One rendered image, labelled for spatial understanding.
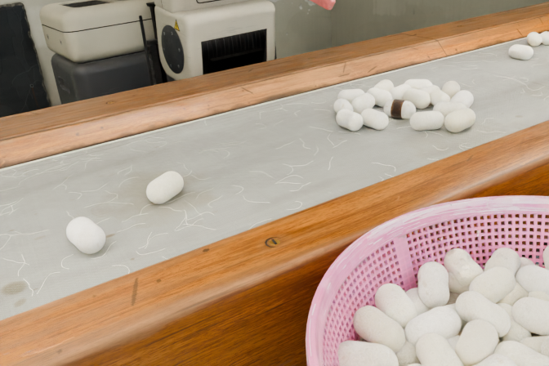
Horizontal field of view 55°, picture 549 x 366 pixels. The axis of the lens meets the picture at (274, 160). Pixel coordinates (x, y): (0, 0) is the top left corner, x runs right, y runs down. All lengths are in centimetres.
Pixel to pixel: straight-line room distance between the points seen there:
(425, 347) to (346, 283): 5
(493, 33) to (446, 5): 169
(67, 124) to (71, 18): 71
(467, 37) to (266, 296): 70
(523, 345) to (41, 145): 50
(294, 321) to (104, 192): 24
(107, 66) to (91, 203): 89
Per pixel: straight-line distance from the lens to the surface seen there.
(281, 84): 72
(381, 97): 65
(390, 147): 54
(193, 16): 111
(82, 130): 64
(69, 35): 134
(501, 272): 36
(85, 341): 30
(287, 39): 306
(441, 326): 32
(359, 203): 38
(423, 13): 276
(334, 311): 30
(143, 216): 45
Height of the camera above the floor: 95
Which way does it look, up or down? 24 degrees down
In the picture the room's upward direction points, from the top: 5 degrees counter-clockwise
